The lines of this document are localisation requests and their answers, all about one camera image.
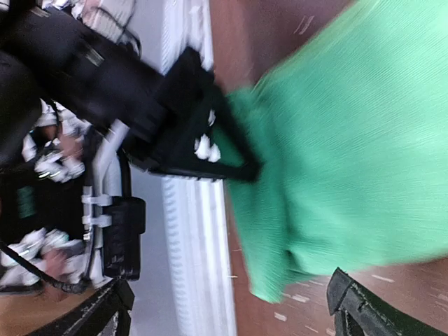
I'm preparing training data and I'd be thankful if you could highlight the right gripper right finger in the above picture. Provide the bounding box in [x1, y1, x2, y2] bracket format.
[326, 268, 447, 336]

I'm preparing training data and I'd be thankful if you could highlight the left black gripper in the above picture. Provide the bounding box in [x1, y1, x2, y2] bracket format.
[45, 20, 261, 181]

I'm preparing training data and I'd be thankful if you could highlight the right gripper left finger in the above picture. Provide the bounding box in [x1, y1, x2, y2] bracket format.
[30, 279, 134, 336]

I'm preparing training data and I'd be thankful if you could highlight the green towel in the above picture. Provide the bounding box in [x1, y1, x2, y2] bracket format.
[227, 1, 447, 302]

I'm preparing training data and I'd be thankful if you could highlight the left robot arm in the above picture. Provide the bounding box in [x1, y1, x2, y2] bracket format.
[1, 1, 260, 181]

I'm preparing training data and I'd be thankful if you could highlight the person hand in background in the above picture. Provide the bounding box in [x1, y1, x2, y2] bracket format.
[39, 249, 88, 304]

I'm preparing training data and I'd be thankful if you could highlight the second background person hand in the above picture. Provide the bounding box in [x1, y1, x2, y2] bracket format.
[37, 125, 83, 160]

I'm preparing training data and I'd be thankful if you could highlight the white handheld device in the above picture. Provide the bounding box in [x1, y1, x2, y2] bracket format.
[1, 228, 85, 288]

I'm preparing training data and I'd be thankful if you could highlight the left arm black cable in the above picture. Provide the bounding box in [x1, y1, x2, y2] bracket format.
[0, 241, 102, 295]

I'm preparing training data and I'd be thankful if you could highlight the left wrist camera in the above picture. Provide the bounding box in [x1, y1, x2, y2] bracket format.
[80, 118, 147, 283]

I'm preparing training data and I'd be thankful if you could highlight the aluminium front rail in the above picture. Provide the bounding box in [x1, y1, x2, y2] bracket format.
[162, 1, 237, 335]

